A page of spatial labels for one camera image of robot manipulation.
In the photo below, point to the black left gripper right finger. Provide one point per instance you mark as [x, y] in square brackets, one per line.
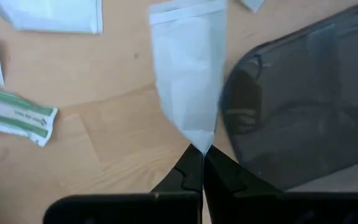
[259, 208]

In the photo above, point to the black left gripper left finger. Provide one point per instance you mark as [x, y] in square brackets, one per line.
[179, 205]

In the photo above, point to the smoky transparent plastic bin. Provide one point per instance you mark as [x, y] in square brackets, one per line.
[306, 93]

